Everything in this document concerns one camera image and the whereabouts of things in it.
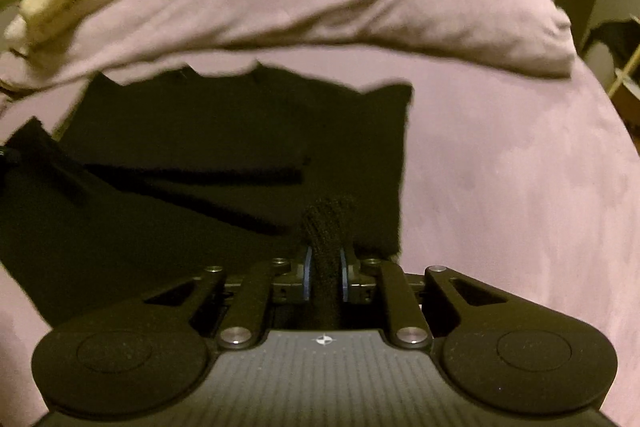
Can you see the purple bed sheet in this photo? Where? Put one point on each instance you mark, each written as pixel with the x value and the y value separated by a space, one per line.
pixel 528 184

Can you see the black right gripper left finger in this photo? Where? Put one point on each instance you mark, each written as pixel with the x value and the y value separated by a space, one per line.
pixel 145 353

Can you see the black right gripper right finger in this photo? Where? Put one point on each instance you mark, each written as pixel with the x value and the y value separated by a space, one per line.
pixel 495 348

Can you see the purple duvet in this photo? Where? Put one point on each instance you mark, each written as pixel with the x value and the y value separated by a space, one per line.
pixel 528 36

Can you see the black sweater with headphone logo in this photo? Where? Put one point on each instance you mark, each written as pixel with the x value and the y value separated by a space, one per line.
pixel 153 181

